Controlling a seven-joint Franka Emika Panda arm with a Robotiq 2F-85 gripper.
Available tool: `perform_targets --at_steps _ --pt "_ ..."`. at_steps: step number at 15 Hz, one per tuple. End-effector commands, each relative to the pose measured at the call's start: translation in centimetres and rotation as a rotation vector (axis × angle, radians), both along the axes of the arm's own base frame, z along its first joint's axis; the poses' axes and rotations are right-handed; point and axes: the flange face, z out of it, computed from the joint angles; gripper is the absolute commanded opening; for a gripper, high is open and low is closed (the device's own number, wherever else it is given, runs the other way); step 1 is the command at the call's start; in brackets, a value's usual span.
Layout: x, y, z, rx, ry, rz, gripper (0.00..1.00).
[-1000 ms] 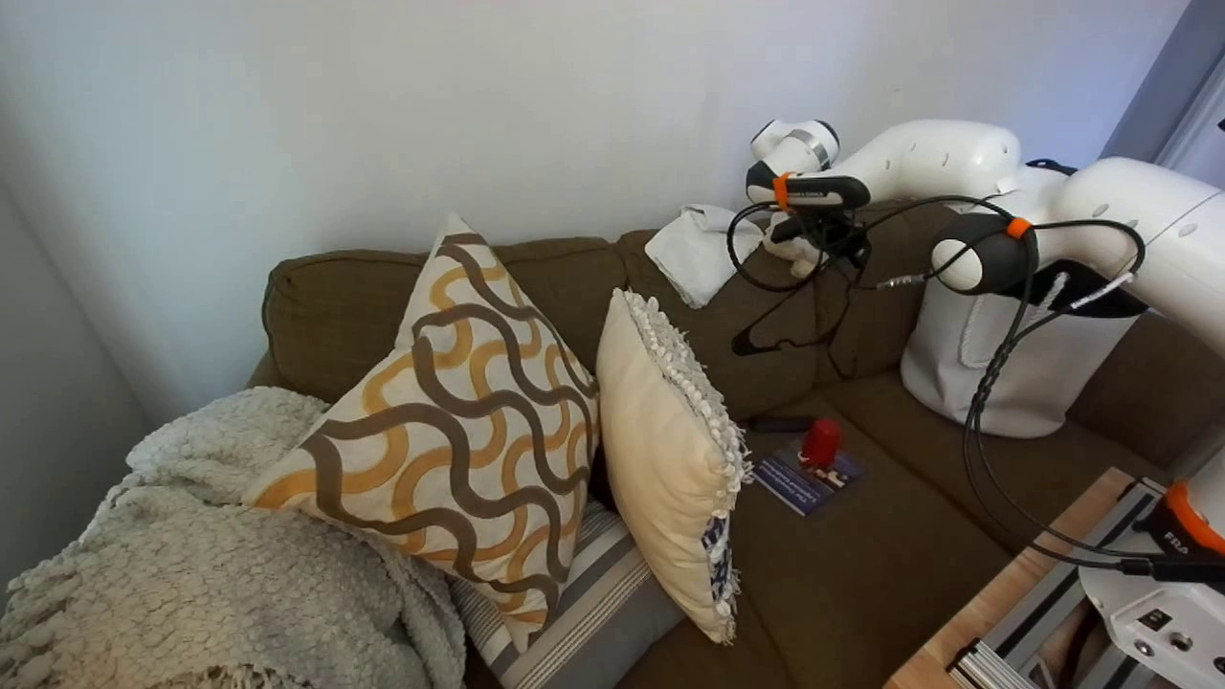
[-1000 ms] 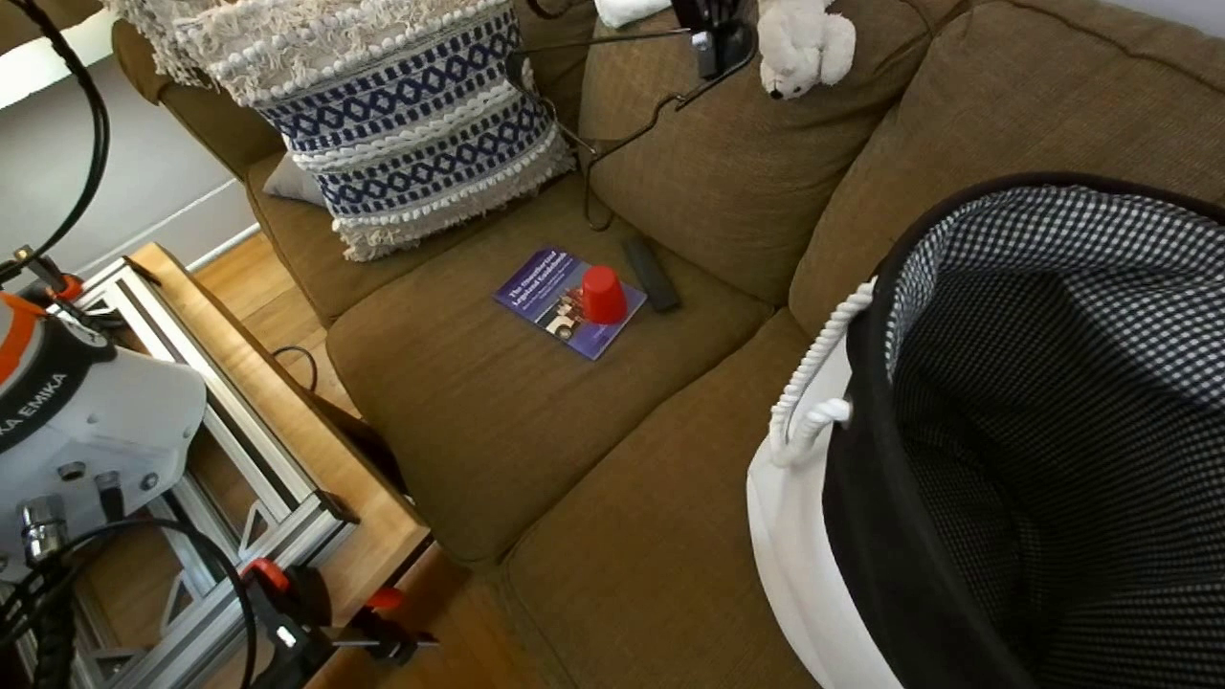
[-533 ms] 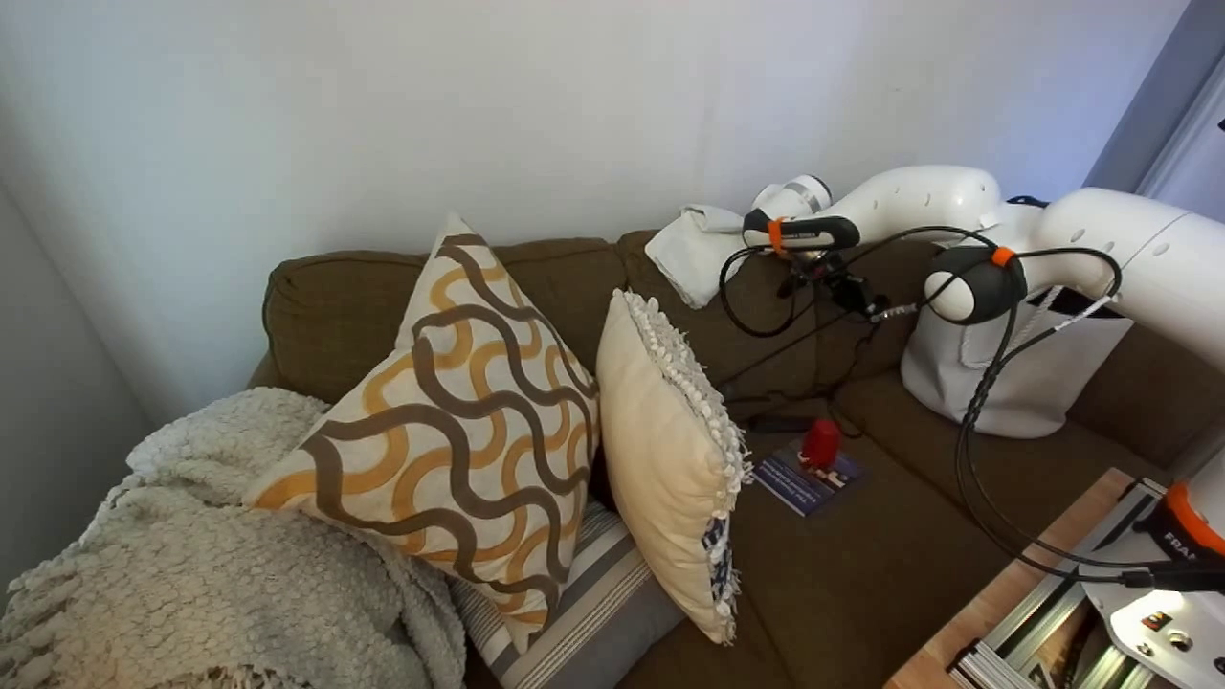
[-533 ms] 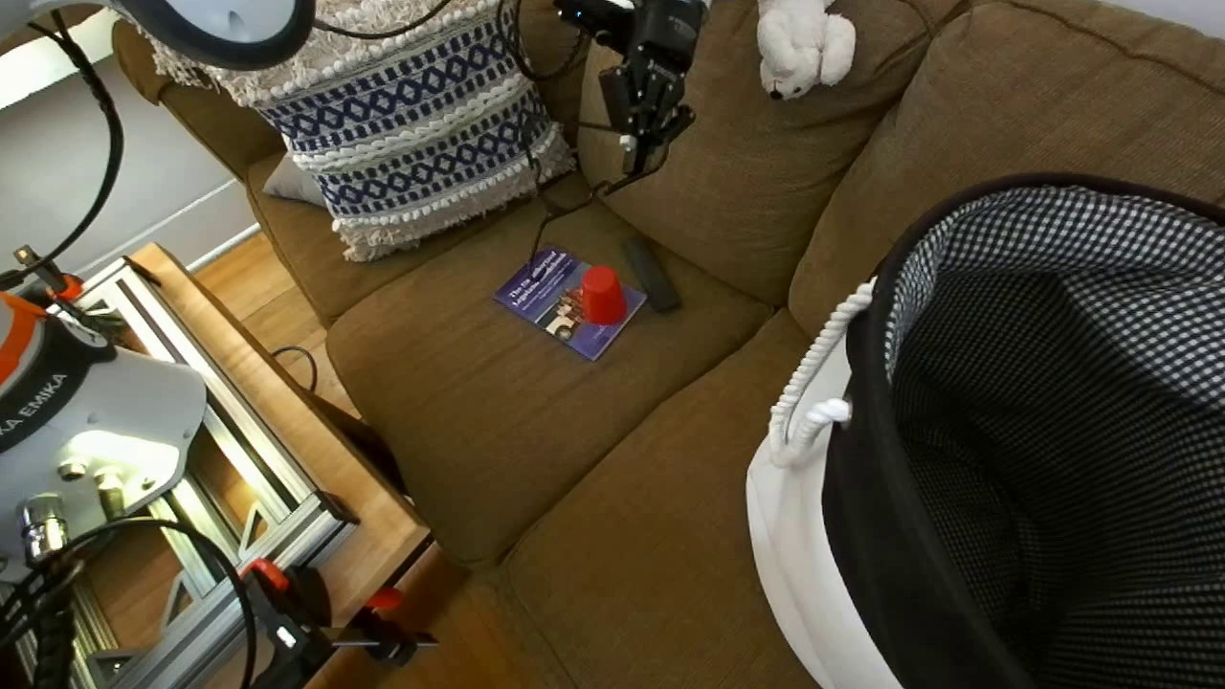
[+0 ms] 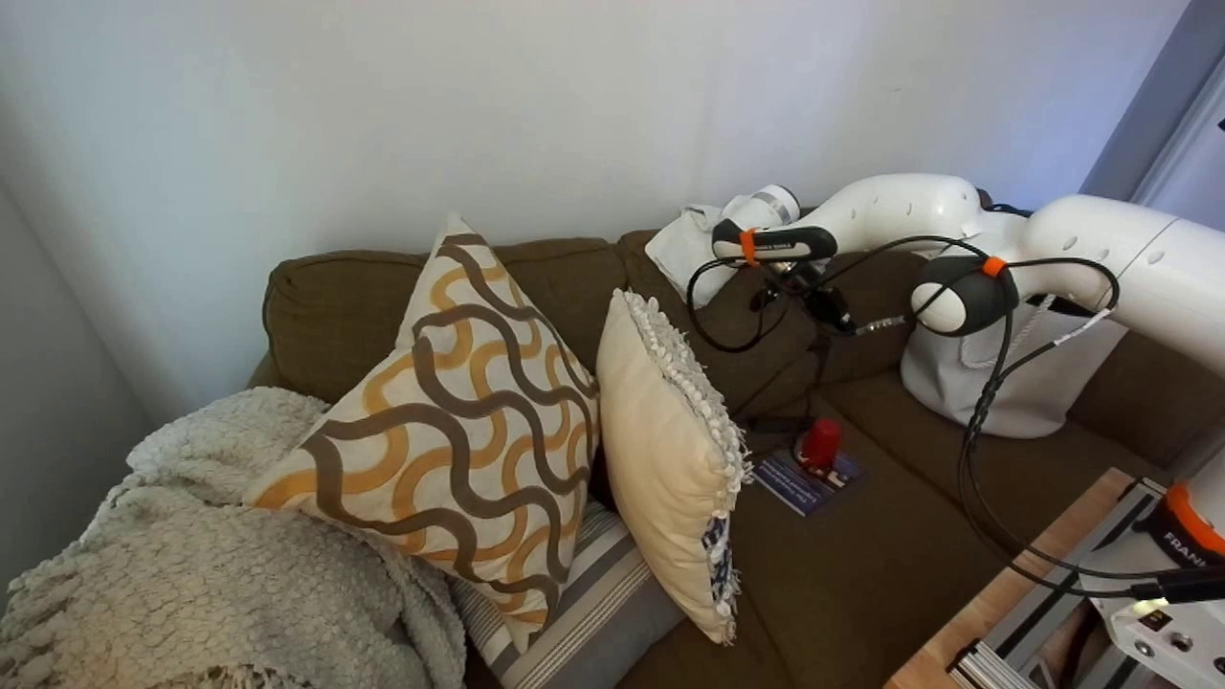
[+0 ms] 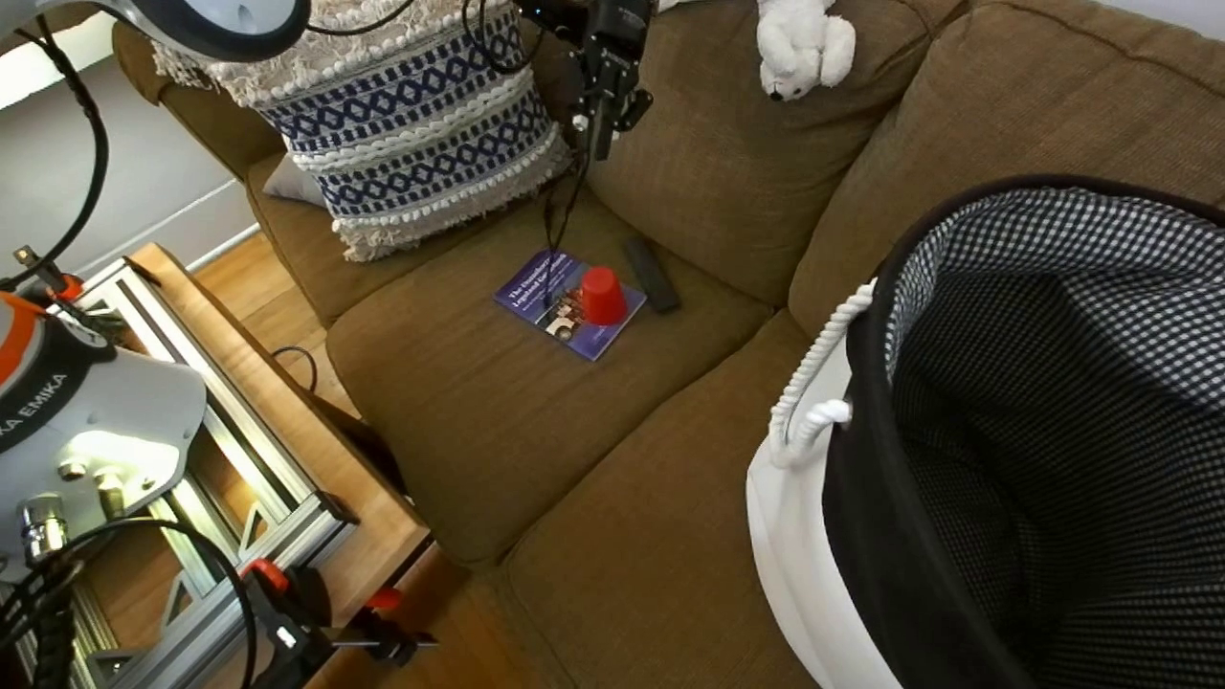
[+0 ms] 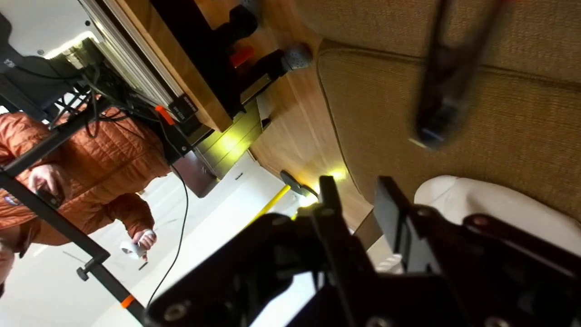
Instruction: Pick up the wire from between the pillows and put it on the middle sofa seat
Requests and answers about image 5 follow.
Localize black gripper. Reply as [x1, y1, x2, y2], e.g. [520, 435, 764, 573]
[725, 221, 840, 264]

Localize black wire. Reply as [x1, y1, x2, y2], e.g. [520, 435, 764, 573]
[685, 246, 783, 361]

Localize brown fabric sofa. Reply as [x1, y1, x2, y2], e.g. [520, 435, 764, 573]
[243, 225, 1225, 689]

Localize white cloth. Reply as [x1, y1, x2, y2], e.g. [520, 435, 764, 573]
[644, 208, 736, 305]

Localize blue purple paperback book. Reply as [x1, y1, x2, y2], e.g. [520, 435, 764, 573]
[746, 445, 861, 522]

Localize blue white tasselled pillow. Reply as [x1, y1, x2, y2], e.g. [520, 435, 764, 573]
[592, 287, 757, 646]

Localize brown wave pattern pillow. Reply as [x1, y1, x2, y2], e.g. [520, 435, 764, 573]
[241, 216, 604, 655]

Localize grey striped pillow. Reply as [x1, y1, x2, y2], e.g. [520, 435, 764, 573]
[451, 495, 685, 689]

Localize grey knitted blanket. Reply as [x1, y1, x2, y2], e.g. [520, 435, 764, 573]
[0, 384, 474, 689]

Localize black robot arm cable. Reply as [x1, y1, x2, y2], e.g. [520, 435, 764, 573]
[815, 235, 1225, 605]

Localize grey door frame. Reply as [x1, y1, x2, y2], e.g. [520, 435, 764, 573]
[1084, 0, 1225, 235]

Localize aluminium profile frame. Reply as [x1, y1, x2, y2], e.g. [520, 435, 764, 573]
[951, 477, 1225, 689]

